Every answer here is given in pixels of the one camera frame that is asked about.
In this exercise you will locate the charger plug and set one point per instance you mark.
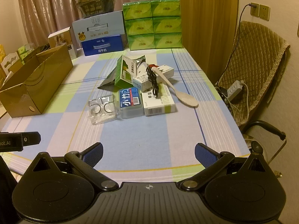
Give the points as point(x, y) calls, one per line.
point(253, 5)

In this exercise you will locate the brown cardboard box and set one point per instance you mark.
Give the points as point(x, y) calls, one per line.
point(23, 98)

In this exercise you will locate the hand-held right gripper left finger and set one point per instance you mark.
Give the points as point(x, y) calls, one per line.
point(93, 154)

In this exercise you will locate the small green tissue packs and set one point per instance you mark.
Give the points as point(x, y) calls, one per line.
point(23, 51)

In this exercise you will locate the black instant noodle container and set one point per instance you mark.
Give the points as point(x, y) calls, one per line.
point(95, 4)

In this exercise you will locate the pink curtain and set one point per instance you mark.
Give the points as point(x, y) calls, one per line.
point(46, 9)

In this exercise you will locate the clear box with blue label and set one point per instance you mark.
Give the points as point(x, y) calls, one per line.
point(129, 102)

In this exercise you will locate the white product box with photo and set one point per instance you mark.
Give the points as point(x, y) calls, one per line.
point(63, 39)

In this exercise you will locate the wooden door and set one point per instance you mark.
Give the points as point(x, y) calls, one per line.
point(205, 28)

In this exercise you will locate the silver foil pouch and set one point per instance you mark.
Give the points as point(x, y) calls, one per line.
point(140, 61)

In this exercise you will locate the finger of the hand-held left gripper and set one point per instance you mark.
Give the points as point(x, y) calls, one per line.
point(31, 138)

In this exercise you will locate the white plastic spoon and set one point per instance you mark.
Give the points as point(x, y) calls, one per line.
point(186, 99)

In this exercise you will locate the green medicine box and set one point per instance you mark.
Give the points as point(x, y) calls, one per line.
point(126, 74)

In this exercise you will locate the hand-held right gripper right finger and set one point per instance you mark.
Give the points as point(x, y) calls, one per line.
point(205, 155)

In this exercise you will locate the clear plastic package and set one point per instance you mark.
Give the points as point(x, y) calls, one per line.
point(102, 114)

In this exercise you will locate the bundle of green tissue packs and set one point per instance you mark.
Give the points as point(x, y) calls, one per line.
point(151, 25)

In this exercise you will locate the dark blue milk carton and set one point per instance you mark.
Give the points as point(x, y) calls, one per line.
point(102, 45)

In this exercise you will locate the black chair armrest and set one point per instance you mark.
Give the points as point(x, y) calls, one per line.
point(268, 127)

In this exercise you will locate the white power strip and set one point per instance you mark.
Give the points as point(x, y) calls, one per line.
point(236, 87)

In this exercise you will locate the plain white medicine box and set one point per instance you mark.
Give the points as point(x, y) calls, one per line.
point(167, 71)

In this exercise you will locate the beige wall socket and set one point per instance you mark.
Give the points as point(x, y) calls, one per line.
point(264, 12)
point(255, 11)

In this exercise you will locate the black power adapter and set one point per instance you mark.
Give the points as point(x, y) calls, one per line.
point(224, 92)

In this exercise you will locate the white medicine box blue logo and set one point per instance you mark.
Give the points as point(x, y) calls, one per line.
point(158, 105)

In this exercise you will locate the chair with quilted cover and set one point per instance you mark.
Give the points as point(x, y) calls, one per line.
point(257, 63)

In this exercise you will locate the light blue milk carton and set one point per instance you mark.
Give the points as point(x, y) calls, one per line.
point(98, 28)

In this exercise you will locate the white ointment box green parrot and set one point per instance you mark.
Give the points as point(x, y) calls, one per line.
point(142, 80)

